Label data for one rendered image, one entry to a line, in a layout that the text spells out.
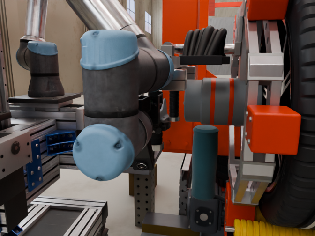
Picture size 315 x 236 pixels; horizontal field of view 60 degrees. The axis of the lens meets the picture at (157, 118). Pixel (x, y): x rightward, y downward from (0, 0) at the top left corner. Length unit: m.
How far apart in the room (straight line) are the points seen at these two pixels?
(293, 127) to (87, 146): 0.32
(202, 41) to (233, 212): 0.51
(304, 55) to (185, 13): 0.82
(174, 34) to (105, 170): 1.01
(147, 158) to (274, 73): 0.29
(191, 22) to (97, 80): 0.98
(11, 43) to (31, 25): 3.85
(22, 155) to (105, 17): 0.48
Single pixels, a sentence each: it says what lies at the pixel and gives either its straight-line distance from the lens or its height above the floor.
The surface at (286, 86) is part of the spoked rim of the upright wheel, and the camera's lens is 0.72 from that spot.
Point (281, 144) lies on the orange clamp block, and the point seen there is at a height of 0.83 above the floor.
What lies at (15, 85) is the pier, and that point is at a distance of 5.26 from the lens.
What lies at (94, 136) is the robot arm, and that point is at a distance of 0.34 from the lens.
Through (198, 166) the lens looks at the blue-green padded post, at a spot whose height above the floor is 0.61.
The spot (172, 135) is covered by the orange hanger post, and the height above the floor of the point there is 0.61.
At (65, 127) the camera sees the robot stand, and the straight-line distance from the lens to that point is 1.22.
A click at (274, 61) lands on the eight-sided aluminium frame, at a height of 0.97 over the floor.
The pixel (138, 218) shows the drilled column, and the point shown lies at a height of 0.05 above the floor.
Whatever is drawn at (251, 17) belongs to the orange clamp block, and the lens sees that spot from 0.65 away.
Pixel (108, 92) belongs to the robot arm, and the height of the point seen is 0.93.
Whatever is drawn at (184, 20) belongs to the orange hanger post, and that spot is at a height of 1.14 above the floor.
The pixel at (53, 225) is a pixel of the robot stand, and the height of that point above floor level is 0.21.
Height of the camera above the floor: 0.97
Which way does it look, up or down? 12 degrees down
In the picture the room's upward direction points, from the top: straight up
